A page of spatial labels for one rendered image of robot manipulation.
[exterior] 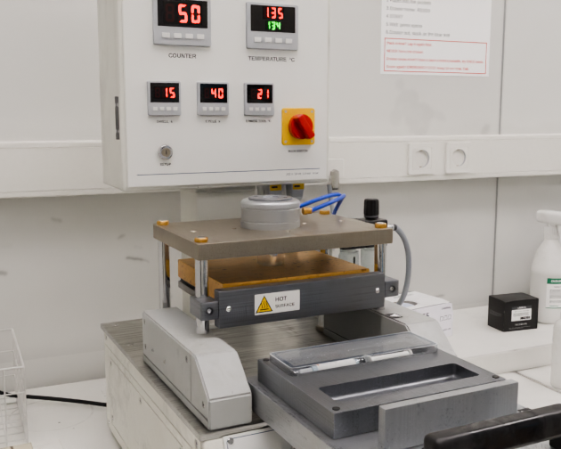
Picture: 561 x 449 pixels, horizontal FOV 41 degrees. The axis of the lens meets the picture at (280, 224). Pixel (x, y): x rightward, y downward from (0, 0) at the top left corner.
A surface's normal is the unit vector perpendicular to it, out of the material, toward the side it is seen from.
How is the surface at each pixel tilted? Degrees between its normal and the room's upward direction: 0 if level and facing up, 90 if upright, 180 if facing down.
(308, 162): 90
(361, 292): 90
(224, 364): 41
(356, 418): 90
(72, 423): 0
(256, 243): 90
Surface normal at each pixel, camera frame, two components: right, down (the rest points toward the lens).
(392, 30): 0.40, 0.14
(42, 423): 0.00, -0.99
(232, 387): 0.29, -0.67
